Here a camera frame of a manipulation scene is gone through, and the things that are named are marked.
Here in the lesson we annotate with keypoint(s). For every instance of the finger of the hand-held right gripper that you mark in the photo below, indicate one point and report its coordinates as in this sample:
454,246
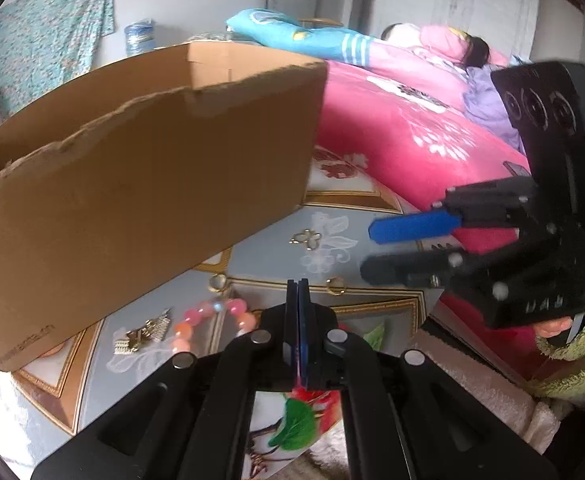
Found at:
407,227
397,267

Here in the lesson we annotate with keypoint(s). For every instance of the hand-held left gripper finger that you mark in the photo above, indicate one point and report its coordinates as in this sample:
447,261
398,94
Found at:
302,340
291,335

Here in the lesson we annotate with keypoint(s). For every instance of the gold butterfly brooch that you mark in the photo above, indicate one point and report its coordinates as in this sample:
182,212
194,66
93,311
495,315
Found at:
307,238

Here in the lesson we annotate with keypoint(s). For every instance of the brown cardboard box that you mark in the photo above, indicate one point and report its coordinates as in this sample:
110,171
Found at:
147,200

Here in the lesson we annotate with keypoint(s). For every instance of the person's right hand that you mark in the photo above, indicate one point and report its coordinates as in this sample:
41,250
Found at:
552,330

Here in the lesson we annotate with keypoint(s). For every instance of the fruit-print tablecloth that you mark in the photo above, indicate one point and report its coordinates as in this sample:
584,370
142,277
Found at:
272,250

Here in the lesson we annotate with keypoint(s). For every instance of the pink blanket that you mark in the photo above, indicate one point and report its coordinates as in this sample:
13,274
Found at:
397,130

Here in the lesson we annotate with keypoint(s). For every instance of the purple cloth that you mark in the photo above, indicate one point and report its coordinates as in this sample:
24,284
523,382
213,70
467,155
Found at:
490,105

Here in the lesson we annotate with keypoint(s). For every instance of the white fluffy cloth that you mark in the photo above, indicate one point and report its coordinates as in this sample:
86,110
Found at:
487,390

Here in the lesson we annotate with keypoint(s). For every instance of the blue pillow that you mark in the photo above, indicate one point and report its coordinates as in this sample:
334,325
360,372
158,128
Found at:
297,35

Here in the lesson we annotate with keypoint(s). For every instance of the blue water jug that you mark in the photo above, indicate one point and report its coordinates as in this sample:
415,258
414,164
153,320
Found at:
140,40

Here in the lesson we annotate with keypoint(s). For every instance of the turquoise floral cloth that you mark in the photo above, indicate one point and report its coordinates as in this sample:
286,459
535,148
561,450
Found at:
47,35

